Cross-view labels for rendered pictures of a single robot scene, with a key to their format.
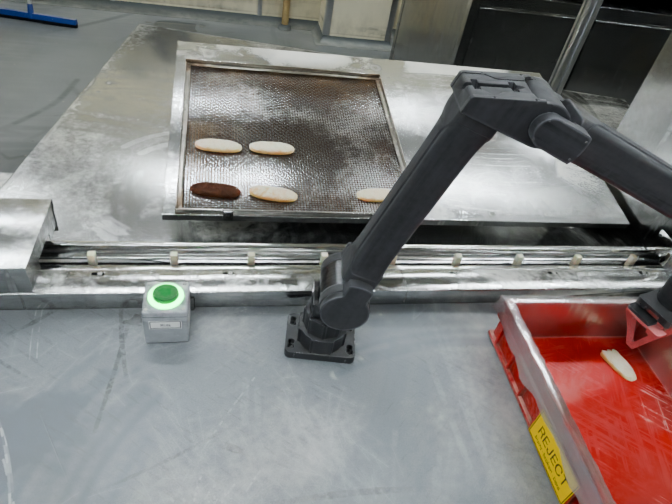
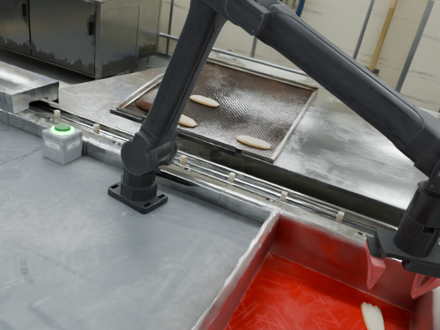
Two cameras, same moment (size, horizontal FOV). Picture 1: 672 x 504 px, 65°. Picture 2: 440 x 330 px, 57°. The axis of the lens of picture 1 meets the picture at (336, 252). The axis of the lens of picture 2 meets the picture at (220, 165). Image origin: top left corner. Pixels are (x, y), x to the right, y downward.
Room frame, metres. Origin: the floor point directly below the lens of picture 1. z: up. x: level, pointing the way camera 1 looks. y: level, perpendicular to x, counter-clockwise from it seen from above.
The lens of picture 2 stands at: (0.04, -0.61, 1.37)
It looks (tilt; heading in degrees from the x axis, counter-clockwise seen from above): 28 degrees down; 35
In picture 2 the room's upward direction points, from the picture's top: 11 degrees clockwise
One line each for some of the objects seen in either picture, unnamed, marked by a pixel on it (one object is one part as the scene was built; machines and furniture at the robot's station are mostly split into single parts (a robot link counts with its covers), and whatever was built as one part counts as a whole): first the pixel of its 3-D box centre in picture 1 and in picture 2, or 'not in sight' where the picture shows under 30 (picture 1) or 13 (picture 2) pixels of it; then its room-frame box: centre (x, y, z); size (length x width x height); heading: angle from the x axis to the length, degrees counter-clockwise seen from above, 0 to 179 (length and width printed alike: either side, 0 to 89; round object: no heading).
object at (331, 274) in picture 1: (342, 293); (150, 155); (0.61, -0.02, 0.94); 0.09 x 0.05 x 0.10; 98
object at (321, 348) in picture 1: (322, 325); (139, 182); (0.60, 0.00, 0.86); 0.12 x 0.09 x 0.08; 97
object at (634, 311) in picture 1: (648, 326); (385, 268); (0.66, -0.54, 0.95); 0.07 x 0.07 x 0.09; 32
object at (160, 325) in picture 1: (168, 317); (63, 148); (0.56, 0.25, 0.84); 0.08 x 0.08 x 0.11; 17
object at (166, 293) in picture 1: (165, 295); (62, 129); (0.56, 0.25, 0.90); 0.04 x 0.04 x 0.02
